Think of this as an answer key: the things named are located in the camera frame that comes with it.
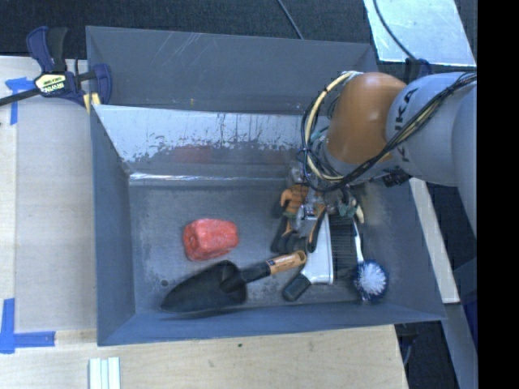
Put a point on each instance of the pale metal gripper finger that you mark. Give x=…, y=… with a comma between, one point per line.
x=308, y=213

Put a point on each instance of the orange and black pliers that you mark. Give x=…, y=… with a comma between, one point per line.
x=290, y=239

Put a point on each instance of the white brush with black bristles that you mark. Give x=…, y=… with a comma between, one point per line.
x=322, y=253

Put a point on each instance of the black oblong block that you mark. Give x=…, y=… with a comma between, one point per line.
x=296, y=288

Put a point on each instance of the blue and white bottle brush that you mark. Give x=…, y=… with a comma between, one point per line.
x=371, y=278

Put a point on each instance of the red toy pepper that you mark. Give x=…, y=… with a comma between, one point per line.
x=210, y=239

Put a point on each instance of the grey metal bin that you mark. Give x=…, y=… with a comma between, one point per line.
x=227, y=75

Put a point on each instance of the pale wood board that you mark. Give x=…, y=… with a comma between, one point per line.
x=52, y=217

